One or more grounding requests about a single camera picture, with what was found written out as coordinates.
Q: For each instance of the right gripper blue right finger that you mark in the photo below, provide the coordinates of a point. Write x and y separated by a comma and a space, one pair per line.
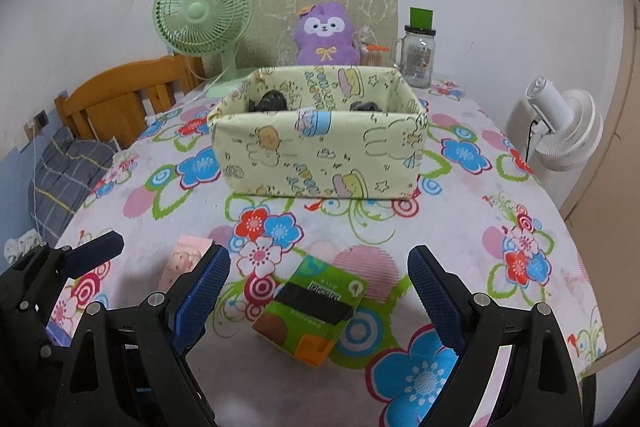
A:
444, 297

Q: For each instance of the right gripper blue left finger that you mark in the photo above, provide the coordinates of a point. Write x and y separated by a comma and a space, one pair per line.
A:
194, 296

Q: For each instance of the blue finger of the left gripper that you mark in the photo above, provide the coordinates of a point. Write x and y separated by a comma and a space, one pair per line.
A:
87, 257

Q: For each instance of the pink wet wipes pack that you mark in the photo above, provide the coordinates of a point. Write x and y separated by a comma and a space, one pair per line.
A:
183, 258

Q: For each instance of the green tissue pack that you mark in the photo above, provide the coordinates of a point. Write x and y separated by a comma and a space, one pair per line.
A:
311, 309

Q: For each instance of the grey drawstring pouch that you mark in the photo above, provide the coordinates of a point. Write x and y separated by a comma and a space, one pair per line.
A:
365, 107

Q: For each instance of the black roll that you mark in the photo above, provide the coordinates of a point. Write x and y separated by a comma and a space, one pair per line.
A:
271, 102

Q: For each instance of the grey plaid bedding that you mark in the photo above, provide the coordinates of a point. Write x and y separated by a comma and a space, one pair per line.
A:
65, 174

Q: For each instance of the floral tablecloth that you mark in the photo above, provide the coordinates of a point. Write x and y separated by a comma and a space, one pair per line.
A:
477, 206

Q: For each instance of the wooden chair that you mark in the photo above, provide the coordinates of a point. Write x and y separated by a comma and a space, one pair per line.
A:
116, 103

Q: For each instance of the beige door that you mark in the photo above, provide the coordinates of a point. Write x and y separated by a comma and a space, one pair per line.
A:
602, 212

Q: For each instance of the yellow cartoon fabric storage box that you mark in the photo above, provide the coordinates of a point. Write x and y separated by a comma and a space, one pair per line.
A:
318, 148

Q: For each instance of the white standing fan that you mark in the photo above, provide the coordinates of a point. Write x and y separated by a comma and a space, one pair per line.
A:
568, 126

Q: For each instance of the glass mason jar mug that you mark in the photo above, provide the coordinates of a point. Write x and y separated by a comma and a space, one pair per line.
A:
413, 56

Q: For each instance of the cotton swab container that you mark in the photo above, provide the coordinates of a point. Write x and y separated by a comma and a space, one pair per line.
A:
374, 59

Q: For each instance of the orange scissors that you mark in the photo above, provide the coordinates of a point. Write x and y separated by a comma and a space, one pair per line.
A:
371, 47

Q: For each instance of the green desk fan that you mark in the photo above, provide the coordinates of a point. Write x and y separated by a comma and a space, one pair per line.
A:
203, 28

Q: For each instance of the green cup on jar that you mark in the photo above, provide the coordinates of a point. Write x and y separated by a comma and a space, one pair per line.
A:
420, 18

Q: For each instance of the purple plush toy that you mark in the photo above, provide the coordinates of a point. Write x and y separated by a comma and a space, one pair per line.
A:
324, 35

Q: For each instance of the patterned cardboard backboard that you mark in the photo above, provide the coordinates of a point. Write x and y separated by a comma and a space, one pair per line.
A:
269, 40

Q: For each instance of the wall power outlet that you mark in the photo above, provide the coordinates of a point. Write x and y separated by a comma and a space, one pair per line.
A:
36, 124

